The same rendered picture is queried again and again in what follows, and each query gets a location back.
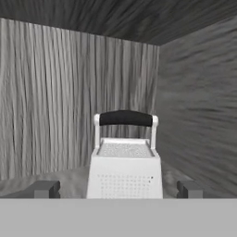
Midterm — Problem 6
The grey wooden cabinet interior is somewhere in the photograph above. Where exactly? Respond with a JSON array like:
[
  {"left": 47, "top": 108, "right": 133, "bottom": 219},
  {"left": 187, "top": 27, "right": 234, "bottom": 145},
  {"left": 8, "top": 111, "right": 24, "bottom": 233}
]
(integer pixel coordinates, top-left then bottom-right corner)
[{"left": 0, "top": 0, "right": 237, "bottom": 199}]

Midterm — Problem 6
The white box cheese grater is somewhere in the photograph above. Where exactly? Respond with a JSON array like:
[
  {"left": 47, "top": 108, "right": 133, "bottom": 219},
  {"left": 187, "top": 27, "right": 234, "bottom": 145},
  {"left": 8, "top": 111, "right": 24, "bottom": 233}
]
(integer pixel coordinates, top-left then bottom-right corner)
[{"left": 85, "top": 109, "right": 164, "bottom": 200}]

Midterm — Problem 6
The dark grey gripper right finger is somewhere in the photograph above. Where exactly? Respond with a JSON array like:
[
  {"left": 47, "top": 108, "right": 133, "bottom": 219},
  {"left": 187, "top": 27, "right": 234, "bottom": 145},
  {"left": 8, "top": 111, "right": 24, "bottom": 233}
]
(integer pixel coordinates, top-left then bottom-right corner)
[{"left": 176, "top": 180, "right": 218, "bottom": 199}]

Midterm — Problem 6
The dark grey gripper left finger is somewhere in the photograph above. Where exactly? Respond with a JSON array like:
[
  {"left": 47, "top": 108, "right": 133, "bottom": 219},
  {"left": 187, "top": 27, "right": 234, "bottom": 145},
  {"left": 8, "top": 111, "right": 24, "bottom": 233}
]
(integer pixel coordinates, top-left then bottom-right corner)
[{"left": 0, "top": 180, "right": 61, "bottom": 199}]

